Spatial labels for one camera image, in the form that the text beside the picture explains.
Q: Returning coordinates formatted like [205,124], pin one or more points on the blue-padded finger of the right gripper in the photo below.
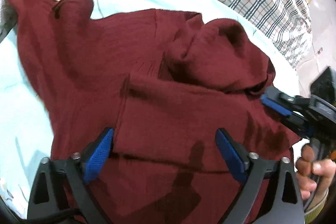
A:
[296,103]
[293,121]

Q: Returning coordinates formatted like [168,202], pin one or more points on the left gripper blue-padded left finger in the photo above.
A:
[60,192]

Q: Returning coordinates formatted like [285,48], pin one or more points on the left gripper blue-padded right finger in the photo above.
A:
[282,202]

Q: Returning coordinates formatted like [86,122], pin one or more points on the dark red knit sweater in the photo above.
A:
[165,81]

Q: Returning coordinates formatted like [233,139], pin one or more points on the person's right hand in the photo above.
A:
[313,176]

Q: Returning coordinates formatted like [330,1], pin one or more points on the light blue floral bed sheet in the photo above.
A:
[26,130]

